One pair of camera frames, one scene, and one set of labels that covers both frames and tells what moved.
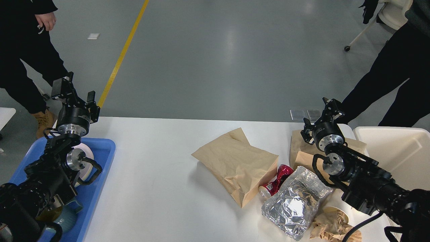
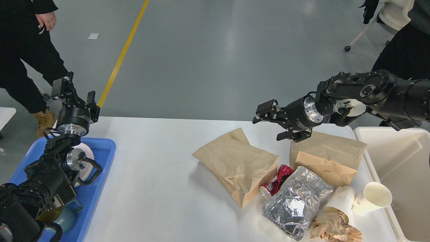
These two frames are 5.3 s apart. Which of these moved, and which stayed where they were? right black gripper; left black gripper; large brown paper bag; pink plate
Moved: right black gripper
Stayed: large brown paper bag; pink plate; left black gripper
